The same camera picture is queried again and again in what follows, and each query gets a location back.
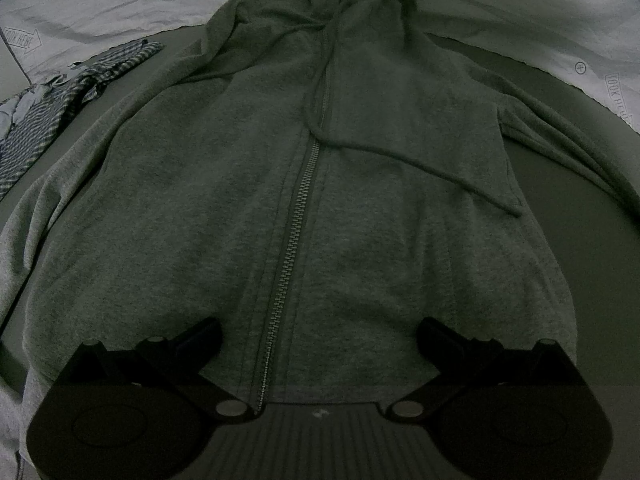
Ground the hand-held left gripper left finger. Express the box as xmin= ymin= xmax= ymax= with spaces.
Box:
xmin=60 ymin=317 xmax=258 ymax=425

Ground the grey zip hoodie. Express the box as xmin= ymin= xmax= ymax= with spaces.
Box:
xmin=0 ymin=0 xmax=640 ymax=480

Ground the carrot printed white sheet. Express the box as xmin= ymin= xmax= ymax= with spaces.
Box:
xmin=0 ymin=0 xmax=640 ymax=136

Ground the blue checked shirt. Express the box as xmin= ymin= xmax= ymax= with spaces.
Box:
xmin=0 ymin=40 xmax=166 ymax=201

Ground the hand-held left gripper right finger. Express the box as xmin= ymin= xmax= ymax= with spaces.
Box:
xmin=382 ymin=317 xmax=586 ymax=426

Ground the light blue garment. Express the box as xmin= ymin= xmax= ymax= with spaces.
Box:
xmin=0 ymin=82 xmax=36 ymax=141

